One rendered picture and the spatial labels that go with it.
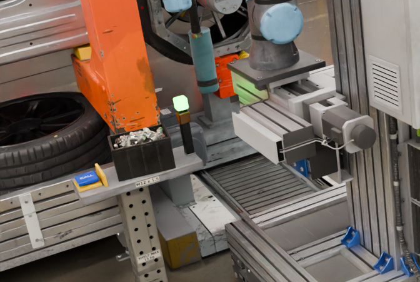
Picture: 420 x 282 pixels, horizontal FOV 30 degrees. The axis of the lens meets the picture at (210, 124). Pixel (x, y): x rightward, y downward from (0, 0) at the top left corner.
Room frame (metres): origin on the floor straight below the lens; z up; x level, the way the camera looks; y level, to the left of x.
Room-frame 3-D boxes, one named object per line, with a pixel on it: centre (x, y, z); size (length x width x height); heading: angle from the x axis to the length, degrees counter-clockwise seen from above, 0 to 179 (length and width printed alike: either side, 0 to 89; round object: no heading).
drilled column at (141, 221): (2.43, 0.30, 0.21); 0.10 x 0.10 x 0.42; 18
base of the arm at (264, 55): (2.23, -0.22, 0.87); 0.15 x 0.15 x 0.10
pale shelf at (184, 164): (2.44, 0.27, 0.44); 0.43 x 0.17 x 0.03; 108
